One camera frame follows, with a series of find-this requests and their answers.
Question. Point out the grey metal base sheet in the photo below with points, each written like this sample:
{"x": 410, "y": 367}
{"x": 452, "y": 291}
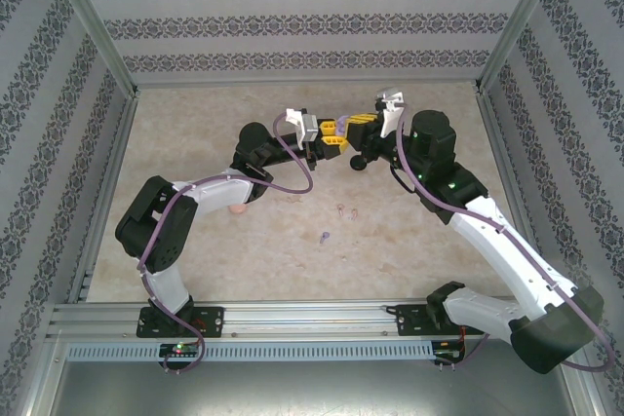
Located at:
{"x": 302, "y": 391}

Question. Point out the black earbud charging case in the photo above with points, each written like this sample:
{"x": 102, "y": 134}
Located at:
{"x": 357, "y": 165}

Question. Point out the purple earbud charging case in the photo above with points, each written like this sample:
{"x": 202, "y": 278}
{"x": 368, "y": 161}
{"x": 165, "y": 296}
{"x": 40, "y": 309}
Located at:
{"x": 341, "y": 128}

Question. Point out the aluminium mounting rail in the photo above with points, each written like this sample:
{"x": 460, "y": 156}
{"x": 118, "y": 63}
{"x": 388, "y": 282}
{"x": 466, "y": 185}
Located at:
{"x": 302, "y": 318}

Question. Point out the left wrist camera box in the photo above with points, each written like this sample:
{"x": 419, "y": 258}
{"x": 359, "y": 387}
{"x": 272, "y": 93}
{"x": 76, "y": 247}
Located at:
{"x": 308, "y": 128}

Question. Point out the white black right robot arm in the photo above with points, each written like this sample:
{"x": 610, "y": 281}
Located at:
{"x": 507, "y": 265}

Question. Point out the aluminium side rail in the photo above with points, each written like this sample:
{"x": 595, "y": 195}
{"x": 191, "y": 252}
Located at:
{"x": 500, "y": 143}
{"x": 111, "y": 167}

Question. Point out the pink earbud charging case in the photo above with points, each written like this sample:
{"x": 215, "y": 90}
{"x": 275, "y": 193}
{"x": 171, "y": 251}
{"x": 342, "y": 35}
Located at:
{"x": 238, "y": 211}

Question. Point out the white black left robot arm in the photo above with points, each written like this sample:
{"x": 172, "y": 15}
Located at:
{"x": 219, "y": 197}

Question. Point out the aluminium frame post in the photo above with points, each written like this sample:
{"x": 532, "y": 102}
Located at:
{"x": 587, "y": 397}
{"x": 520, "y": 16}
{"x": 89, "y": 16}
{"x": 40, "y": 377}

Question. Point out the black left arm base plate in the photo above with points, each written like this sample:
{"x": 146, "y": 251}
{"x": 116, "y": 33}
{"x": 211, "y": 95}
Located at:
{"x": 209, "y": 321}

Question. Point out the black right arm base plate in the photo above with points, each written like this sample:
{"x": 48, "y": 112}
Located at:
{"x": 409, "y": 321}

